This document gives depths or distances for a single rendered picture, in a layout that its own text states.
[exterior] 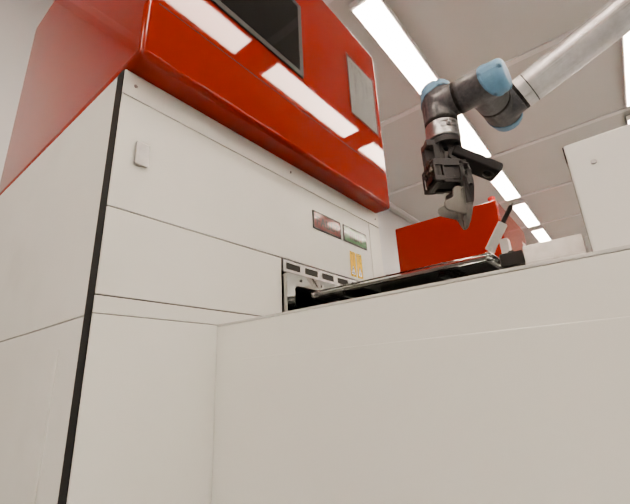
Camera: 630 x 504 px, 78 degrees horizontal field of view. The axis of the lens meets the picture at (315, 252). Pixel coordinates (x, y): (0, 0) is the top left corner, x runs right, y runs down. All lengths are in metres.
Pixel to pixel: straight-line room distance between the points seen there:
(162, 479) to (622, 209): 0.64
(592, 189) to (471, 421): 0.27
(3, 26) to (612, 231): 2.59
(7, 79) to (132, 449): 2.11
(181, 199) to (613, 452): 0.63
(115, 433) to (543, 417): 0.49
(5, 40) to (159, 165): 1.96
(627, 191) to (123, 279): 0.62
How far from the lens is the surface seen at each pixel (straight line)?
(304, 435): 0.55
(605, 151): 0.53
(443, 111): 0.98
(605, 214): 0.50
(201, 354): 0.67
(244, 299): 0.74
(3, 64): 2.54
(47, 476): 0.65
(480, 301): 0.44
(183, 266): 0.67
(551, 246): 0.69
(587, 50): 1.09
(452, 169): 0.91
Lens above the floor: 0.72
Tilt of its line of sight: 18 degrees up
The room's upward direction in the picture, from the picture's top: 3 degrees counter-clockwise
